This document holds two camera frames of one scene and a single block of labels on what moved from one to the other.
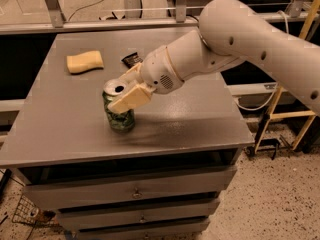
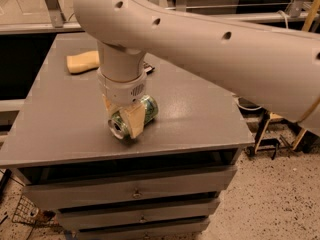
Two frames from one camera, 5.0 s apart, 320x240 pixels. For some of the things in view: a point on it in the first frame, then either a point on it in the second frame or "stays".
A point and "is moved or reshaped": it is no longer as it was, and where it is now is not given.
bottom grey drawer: (190, 230) stays
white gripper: (157, 70) -> (120, 90)
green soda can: (121, 122) is moved or reshaped
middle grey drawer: (86, 219) stays
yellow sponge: (85, 62) stays
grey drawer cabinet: (161, 180) stays
